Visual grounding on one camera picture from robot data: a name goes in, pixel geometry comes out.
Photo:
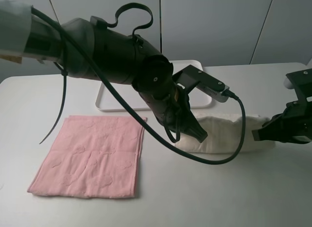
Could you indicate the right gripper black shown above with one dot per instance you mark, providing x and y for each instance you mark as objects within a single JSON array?
[{"x": 293, "y": 125}]

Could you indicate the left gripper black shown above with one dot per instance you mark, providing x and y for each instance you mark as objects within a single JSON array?
[{"x": 172, "y": 111}]

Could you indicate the cream white towel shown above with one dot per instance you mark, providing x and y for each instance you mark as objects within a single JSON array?
[{"x": 224, "y": 132}]

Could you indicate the pink towel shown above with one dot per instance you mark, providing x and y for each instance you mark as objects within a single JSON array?
[{"x": 92, "y": 157}]

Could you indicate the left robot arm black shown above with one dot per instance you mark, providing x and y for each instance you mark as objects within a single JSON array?
[{"x": 92, "y": 50}]

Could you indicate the white rectangular plastic tray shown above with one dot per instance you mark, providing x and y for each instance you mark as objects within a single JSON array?
[{"x": 106, "y": 102}]

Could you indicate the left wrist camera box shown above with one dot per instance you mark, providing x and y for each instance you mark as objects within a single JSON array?
[{"x": 191, "y": 77}]

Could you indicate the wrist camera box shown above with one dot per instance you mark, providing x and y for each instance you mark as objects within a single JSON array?
[
  {"x": 301, "y": 82},
  {"x": 191, "y": 77}
]

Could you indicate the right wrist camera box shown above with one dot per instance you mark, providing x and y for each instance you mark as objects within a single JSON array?
[{"x": 301, "y": 82}]

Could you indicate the black cable tie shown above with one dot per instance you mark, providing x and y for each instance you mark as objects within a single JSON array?
[{"x": 64, "y": 74}]

